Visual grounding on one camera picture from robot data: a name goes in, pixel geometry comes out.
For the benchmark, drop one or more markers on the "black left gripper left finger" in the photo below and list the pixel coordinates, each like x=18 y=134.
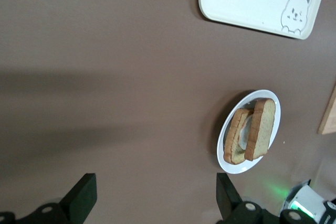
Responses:
x=81 y=197

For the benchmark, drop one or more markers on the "round white plate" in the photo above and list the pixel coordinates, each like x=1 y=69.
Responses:
x=265 y=95

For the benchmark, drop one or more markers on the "plain brown bread slice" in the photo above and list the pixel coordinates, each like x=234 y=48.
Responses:
x=262 y=132

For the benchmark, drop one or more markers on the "fried egg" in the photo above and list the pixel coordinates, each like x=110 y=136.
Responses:
x=245 y=134

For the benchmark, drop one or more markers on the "wooden cutting board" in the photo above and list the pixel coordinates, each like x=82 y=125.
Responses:
x=329 y=116

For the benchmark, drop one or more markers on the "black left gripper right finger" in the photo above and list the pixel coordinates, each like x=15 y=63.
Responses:
x=227 y=197

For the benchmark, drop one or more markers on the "bread slice under egg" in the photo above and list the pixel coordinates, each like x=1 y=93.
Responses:
x=232 y=137

